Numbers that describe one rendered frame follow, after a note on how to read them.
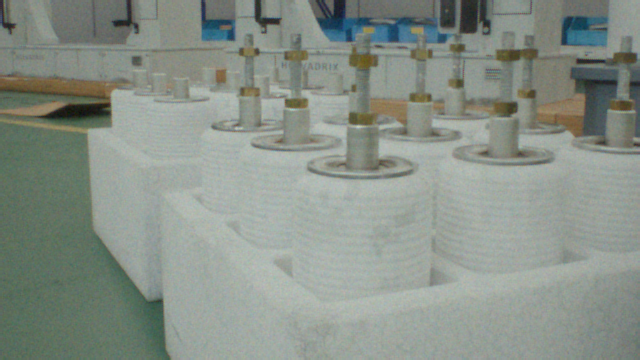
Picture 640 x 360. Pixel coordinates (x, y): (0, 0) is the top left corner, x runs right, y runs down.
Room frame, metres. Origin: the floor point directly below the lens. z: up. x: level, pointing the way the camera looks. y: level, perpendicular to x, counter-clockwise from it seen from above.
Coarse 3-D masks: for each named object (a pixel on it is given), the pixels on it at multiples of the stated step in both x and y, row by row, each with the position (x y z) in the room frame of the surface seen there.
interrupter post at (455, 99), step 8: (448, 88) 0.80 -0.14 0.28; (448, 96) 0.79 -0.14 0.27; (456, 96) 0.79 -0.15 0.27; (464, 96) 0.79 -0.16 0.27; (448, 104) 0.79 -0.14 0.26; (456, 104) 0.79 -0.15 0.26; (464, 104) 0.79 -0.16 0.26; (448, 112) 0.79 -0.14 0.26; (456, 112) 0.79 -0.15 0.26; (464, 112) 0.79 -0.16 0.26
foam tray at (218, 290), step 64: (192, 192) 0.73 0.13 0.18; (192, 256) 0.61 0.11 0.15; (256, 256) 0.51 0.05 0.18; (576, 256) 0.53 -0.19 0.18; (192, 320) 0.62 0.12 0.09; (256, 320) 0.46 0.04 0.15; (320, 320) 0.39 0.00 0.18; (384, 320) 0.41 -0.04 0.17; (448, 320) 0.42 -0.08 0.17; (512, 320) 0.44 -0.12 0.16; (576, 320) 0.47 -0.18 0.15
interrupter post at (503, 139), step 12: (492, 120) 0.53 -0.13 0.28; (504, 120) 0.52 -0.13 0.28; (516, 120) 0.52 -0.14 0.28; (492, 132) 0.53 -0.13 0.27; (504, 132) 0.52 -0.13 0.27; (516, 132) 0.53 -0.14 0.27; (492, 144) 0.53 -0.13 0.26; (504, 144) 0.52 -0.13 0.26; (516, 144) 0.53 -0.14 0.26; (492, 156) 0.53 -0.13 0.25; (504, 156) 0.52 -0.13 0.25; (516, 156) 0.53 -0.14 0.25
